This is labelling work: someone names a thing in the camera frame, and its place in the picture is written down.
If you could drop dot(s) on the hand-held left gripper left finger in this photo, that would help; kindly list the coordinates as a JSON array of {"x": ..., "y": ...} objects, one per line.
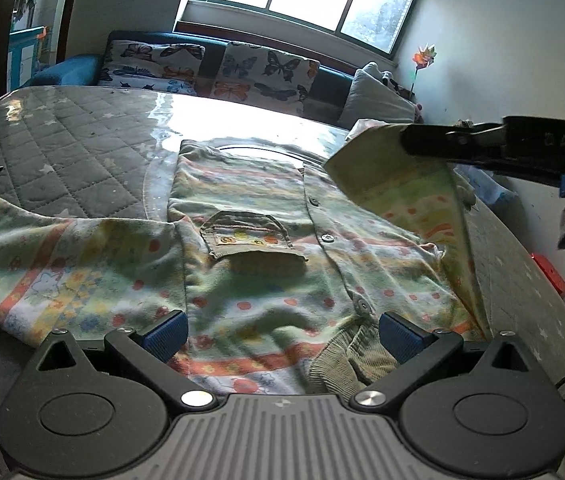
[{"x": 166, "y": 336}]

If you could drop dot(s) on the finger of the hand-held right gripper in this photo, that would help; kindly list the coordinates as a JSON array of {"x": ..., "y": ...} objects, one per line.
[{"x": 442, "y": 140}]

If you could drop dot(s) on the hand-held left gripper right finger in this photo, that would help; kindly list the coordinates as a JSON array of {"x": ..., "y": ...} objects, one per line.
[{"x": 402, "y": 336}]

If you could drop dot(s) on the printed children's shirt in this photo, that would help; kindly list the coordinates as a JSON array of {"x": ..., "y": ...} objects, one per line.
[{"x": 262, "y": 280}]

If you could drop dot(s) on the pale blue cloth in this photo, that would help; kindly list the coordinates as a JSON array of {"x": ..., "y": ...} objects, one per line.
[{"x": 487, "y": 187}]

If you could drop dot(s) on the grey pillow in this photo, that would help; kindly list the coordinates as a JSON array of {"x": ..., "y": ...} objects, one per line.
[{"x": 377, "y": 102}]

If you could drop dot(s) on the colourful pinwheel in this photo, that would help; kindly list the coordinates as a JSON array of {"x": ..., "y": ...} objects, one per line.
[{"x": 423, "y": 57}]

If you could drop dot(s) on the white cloth behind pillow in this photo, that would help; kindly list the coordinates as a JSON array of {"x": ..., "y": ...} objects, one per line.
[{"x": 375, "y": 71}]

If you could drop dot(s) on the red plastic object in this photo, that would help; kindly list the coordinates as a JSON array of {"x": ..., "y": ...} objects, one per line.
[{"x": 552, "y": 272}]

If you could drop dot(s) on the butterfly print cushion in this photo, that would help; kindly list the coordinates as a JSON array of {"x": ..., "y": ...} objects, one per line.
[
  {"x": 152, "y": 67},
  {"x": 257, "y": 77}
]

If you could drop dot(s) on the grey quilted star table cover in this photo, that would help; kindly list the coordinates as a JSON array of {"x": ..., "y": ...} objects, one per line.
[{"x": 62, "y": 150}]

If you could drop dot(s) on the blue sofa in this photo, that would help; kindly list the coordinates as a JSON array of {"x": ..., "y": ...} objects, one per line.
[{"x": 62, "y": 72}]

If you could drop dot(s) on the blue play fence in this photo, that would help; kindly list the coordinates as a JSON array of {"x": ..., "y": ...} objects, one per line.
[{"x": 27, "y": 55}]

